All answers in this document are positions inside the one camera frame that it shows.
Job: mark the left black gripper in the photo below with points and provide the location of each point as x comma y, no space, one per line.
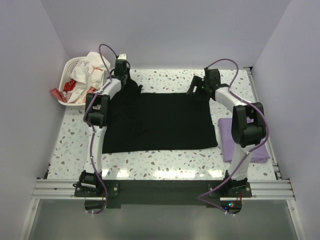
128,71

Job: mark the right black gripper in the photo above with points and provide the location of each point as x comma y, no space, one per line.
197,81

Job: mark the black t shirt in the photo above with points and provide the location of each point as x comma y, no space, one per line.
157,121

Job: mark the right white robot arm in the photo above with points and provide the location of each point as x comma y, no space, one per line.
248,128

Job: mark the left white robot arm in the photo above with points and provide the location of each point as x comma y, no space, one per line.
96,116

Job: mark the white t shirt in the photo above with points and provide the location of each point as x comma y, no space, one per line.
88,75

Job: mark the white laundry basket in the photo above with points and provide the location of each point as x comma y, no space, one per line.
69,66

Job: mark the pink red garment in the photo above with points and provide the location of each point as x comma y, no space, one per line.
60,93

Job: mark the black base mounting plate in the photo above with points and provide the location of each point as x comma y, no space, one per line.
117,193

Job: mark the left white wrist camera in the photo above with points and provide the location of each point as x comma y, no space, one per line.
122,56

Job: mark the aluminium frame rail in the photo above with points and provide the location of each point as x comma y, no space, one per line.
61,189

